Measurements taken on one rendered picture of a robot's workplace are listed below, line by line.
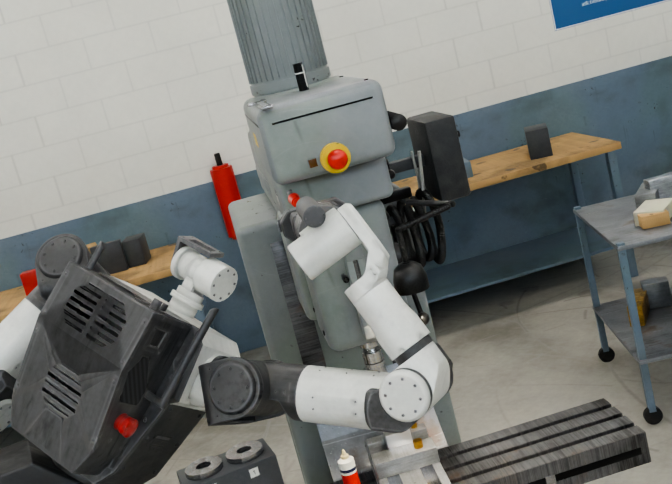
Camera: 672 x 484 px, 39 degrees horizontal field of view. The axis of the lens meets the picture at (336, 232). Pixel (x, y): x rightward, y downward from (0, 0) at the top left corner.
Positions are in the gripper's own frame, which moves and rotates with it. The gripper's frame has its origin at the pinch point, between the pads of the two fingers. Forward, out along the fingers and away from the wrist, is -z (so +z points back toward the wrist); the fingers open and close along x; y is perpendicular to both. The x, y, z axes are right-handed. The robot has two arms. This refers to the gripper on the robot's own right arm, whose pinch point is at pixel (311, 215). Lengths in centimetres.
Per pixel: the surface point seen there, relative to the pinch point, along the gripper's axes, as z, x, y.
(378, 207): -34.7, -17.7, 9.1
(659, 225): -209, -163, 86
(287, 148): -21.4, -0.6, -10.1
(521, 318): -370, -142, 170
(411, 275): -18.7, -18.4, 21.3
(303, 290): -54, 2, 28
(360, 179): -30.8, -14.7, 1.4
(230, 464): -41, 29, 60
